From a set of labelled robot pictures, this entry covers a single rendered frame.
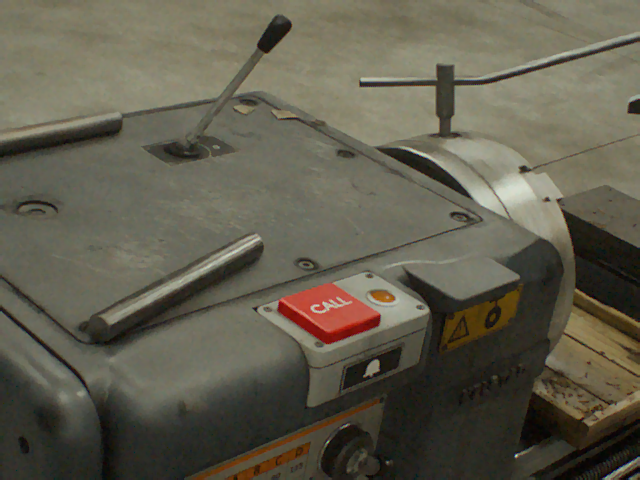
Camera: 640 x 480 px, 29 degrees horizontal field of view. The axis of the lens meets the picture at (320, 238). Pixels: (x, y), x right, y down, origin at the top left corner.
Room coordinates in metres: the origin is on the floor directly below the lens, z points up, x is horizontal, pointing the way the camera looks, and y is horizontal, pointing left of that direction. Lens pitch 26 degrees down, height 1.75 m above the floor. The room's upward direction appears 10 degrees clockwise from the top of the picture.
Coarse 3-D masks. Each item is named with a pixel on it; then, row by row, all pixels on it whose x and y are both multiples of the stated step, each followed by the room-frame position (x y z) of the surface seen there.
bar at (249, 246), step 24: (240, 240) 0.94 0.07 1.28; (192, 264) 0.88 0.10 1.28; (216, 264) 0.90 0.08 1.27; (240, 264) 0.92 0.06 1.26; (144, 288) 0.83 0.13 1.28; (168, 288) 0.84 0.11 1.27; (192, 288) 0.86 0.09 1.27; (120, 312) 0.79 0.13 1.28; (144, 312) 0.81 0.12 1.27; (96, 336) 0.78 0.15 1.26
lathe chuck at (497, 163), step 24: (432, 144) 1.34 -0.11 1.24; (456, 144) 1.35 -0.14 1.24; (480, 144) 1.36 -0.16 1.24; (504, 144) 1.38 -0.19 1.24; (480, 168) 1.31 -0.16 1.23; (504, 168) 1.32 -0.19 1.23; (528, 168) 1.35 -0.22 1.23; (504, 192) 1.28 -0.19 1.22; (528, 192) 1.31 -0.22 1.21; (528, 216) 1.28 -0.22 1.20; (552, 216) 1.30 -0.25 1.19; (552, 240) 1.28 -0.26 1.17; (552, 336) 1.27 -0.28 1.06
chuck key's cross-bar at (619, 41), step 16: (576, 48) 1.42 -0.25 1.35; (592, 48) 1.41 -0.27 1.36; (608, 48) 1.41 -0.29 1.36; (528, 64) 1.41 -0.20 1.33; (544, 64) 1.41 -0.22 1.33; (368, 80) 1.39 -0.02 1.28; (384, 80) 1.39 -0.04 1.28; (400, 80) 1.39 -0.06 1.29; (416, 80) 1.39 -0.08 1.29; (432, 80) 1.39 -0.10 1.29; (464, 80) 1.40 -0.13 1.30; (480, 80) 1.40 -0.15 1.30; (496, 80) 1.40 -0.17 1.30
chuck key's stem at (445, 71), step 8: (440, 64) 1.40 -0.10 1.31; (448, 64) 1.39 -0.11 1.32; (440, 72) 1.39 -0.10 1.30; (448, 72) 1.39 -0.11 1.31; (440, 80) 1.39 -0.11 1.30; (448, 80) 1.39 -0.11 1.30; (440, 88) 1.39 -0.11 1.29; (448, 88) 1.39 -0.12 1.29; (440, 96) 1.39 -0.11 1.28; (448, 96) 1.39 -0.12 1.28; (440, 104) 1.39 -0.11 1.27; (448, 104) 1.39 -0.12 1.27; (440, 112) 1.38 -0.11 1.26; (448, 112) 1.38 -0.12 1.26; (440, 120) 1.39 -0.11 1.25; (448, 120) 1.39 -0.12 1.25; (440, 128) 1.39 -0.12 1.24; (448, 128) 1.38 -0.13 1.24; (440, 136) 1.38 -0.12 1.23; (448, 136) 1.38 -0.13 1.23
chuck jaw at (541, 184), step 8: (528, 176) 1.34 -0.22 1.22; (536, 176) 1.36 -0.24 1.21; (544, 176) 1.38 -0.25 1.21; (536, 184) 1.34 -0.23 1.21; (544, 184) 1.37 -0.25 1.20; (552, 184) 1.38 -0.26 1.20; (536, 192) 1.33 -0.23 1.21; (544, 192) 1.33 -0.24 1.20; (552, 192) 1.36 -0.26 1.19; (560, 192) 1.37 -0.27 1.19; (544, 200) 1.32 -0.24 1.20
